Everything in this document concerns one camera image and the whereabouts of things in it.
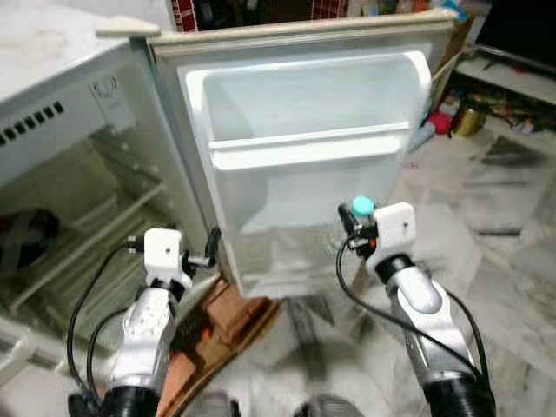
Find white open fridge door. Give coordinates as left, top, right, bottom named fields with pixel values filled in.
left=146, top=10, right=459, bottom=301

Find red bricks under fridge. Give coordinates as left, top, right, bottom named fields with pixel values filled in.
left=158, top=276, right=281, bottom=416

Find dark round item in fridge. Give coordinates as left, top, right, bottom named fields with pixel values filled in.
left=0, top=208, right=61, bottom=275

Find white mini fridge body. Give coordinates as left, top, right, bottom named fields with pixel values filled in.
left=0, top=0, right=228, bottom=376

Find light blue cone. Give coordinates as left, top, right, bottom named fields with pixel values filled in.
left=407, top=120, right=438, bottom=155

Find red round container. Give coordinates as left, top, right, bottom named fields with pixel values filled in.
left=426, top=110, right=453, bottom=136

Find golden metal jar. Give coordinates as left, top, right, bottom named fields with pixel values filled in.
left=452, top=103, right=489, bottom=138

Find grey right robot foot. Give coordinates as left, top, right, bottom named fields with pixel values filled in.
left=294, top=394, right=366, bottom=417

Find brown cardboard box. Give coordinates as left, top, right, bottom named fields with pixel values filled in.
left=433, top=0, right=477, bottom=75

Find white low shelf rack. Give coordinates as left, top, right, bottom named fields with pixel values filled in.
left=453, top=45, right=556, bottom=107

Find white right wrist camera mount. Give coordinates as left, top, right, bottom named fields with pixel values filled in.
left=374, top=202, right=417, bottom=261

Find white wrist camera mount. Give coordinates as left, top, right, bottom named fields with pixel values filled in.
left=374, top=202, right=417, bottom=261
left=142, top=228, right=185, bottom=281

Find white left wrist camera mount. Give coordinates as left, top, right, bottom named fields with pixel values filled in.
left=142, top=228, right=185, bottom=281

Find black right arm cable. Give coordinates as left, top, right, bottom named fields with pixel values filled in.
left=334, top=238, right=489, bottom=383

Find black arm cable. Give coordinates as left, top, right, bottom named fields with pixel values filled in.
left=66, top=236, right=147, bottom=411
left=334, top=238, right=489, bottom=383

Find white door shelf rail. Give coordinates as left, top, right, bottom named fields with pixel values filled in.
left=207, top=122, right=411, bottom=171

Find white wire fridge shelf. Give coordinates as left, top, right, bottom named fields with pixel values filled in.
left=0, top=181, right=168, bottom=315

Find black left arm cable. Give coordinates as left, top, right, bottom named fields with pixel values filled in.
left=66, top=236, right=147, bottom=411

